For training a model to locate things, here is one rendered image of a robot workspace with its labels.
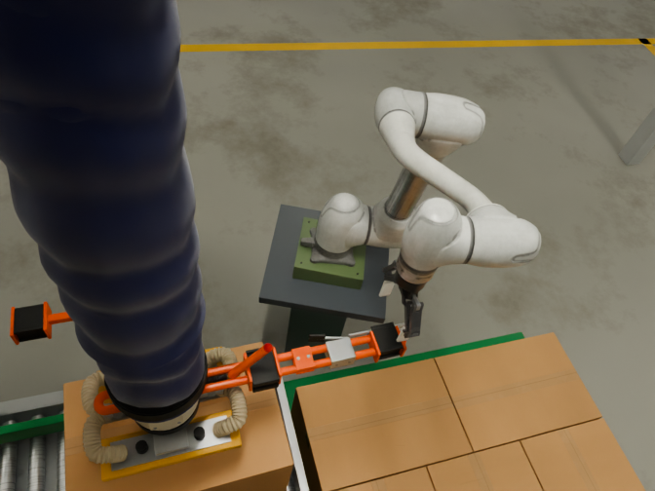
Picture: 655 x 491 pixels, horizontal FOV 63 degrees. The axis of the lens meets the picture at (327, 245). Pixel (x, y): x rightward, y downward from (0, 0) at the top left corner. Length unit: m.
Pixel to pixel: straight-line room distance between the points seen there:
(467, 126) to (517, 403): 1.23
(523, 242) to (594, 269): 2.64
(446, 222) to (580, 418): 1.56
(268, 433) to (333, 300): 0.67
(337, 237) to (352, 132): 2.05
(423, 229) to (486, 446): 1.34
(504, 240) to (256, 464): 0.94
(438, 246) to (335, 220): 0.93
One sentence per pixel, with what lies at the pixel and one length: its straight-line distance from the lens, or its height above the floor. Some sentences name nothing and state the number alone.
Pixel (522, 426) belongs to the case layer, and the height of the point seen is 0.54.
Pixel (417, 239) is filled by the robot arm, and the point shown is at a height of 1.72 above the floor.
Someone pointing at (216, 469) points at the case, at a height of 0.95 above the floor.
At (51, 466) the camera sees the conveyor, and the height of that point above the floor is 0.50.
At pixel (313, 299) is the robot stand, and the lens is 2.11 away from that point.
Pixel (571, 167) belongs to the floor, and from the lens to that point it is 4.42.
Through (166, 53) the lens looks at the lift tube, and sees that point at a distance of 0.61.
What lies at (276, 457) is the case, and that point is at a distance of 1.65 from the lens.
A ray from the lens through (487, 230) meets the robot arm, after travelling 1.14.
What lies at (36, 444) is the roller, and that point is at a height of 0.55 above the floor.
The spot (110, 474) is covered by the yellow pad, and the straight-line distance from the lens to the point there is 1.50.
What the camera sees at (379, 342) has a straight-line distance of 1.49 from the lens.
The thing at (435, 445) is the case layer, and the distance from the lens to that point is 2.19.
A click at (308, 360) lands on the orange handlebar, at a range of 1.44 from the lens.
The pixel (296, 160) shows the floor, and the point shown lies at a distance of 3.70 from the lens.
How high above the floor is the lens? 2.53
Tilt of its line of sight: 52 degrees down
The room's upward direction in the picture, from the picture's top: 12 degrees clockwise
